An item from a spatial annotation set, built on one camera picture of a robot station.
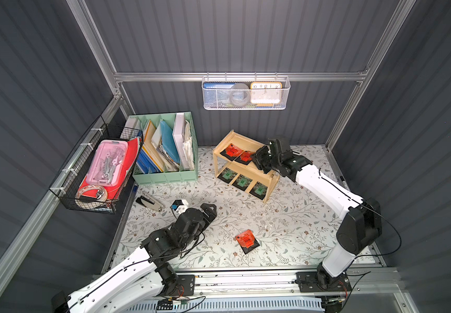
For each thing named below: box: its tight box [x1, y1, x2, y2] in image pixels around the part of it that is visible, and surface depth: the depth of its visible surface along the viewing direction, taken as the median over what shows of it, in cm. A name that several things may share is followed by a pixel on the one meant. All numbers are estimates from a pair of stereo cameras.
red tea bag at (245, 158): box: [234, 150, 254, 165], surface depth 88 cm
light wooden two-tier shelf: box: [212, 129, 281, 204], surface depth 96 cm
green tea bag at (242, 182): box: [232, 174, 253, 192], surface depth 104 cm
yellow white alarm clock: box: [250, 81, 283, 107], surface depth 90 cm
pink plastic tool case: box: [86, 140, 129, 188], surface depth 74 cm
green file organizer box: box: [127, 111, 199, 185], surface depth 99 cm
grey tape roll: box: [229, 82, 251, 107], surface depth 89 cm
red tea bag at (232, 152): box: [219, 143, 244, 162], surface depth 91 cm
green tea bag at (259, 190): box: [248, 181, 268, 201], surface depth 100 cm
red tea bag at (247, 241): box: [235, 228, 261, 255], surface depth 86 cm
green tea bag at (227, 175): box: [217, 167, 238, 184], surface depth 107 cm
